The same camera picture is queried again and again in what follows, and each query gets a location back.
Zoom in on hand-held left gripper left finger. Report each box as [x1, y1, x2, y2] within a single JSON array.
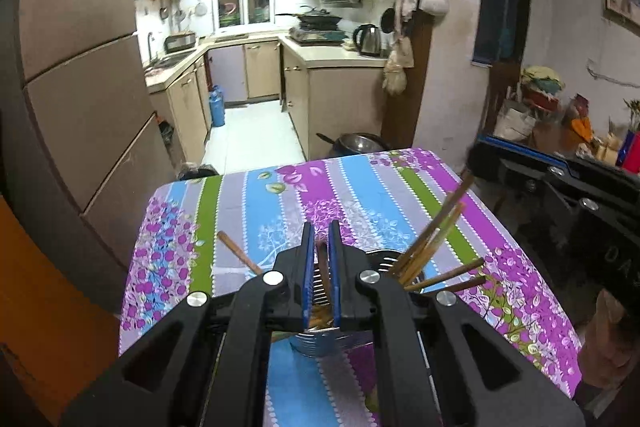
[[60, 222, 317, 427]]

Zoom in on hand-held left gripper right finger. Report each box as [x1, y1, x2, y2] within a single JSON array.
[[327, 219, 586, 427]]

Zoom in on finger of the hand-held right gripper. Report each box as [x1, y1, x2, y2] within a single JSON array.
[[462, 134, 574, 182]]

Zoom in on blue perforated utensil holder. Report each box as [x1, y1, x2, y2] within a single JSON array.
[[290, 249, 426, 358]]

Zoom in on group of wooden chopsticks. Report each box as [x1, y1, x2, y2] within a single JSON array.
[[216, 169, 488, 333]]

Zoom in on person's right hand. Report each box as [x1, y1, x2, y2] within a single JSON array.
[[577, 289, 640, 402]]

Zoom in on wooden side table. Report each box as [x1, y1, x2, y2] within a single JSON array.
[[530, 122, 640, 168]]

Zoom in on wooden chair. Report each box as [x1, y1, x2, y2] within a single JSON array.
[[482, 62, 526, 138]]

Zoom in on floral striped tablecloth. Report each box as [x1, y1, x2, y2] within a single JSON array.
[[119, 148, 583, 427]]

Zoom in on steel basin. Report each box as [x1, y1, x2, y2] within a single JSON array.
[[317, 132, 391, 158]]

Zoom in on hanging cloth bags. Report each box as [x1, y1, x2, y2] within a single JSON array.
[[382, 0, 418, 95]]

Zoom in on lower kitchen cabinets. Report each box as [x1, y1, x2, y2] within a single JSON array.
[[145, 37, 396, 162]]

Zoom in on blue water jug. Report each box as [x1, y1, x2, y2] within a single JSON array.
[[209, 85, 227, 128]]

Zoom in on electric kettle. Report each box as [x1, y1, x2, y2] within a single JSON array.
[[352, 23, 382, 58]]

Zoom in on gas stove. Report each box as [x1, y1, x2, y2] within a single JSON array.
[[289, 27, 348, 45]]

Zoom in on black wok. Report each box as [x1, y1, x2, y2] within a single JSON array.
[[275, 7, 343, 28]]

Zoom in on orange wooden cabinet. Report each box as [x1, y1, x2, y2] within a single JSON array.
[[0, 192, 121, 427]]

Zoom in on silver countertop appliance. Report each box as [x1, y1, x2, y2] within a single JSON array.
[[165, 33, 197, 54]]

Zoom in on silver refrigerator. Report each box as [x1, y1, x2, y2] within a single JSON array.
[[17, 0, 176, 268]]

